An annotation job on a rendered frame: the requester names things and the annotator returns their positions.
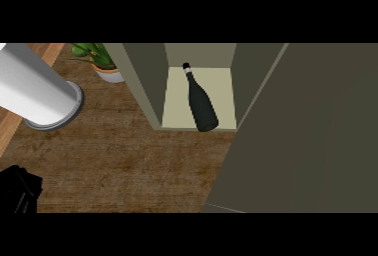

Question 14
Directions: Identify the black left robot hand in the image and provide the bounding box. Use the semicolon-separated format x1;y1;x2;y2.
0;164;44;214

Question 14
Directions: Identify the dark green wine bottle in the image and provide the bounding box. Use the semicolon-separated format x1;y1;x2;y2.
181;62;219;133

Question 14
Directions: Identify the olive grey cabinet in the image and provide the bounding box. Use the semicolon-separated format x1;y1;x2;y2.
101;42;289;132

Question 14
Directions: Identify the dark grey cabinet door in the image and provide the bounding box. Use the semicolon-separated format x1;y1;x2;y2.
200;42;378;214

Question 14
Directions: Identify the green potted plant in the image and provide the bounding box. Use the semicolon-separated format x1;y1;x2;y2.
67;42;125;84

